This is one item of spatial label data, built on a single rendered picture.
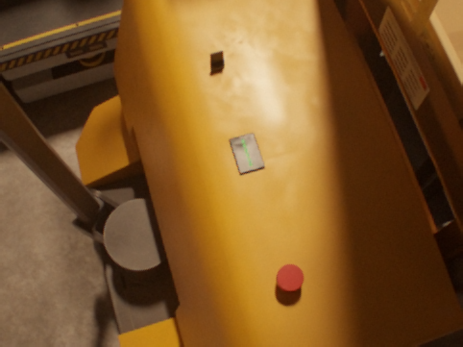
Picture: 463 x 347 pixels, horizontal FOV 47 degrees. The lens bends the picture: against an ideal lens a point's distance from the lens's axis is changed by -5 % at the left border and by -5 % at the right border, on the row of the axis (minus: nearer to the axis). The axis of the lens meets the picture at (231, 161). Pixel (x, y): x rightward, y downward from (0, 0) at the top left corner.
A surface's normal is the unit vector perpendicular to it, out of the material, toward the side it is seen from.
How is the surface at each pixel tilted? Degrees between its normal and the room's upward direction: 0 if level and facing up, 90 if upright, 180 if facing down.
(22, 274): 0
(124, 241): 0
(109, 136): 22
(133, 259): 0
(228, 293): 45
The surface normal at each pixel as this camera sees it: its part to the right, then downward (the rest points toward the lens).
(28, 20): -0.01, -0.34
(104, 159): -0.36, -0.22
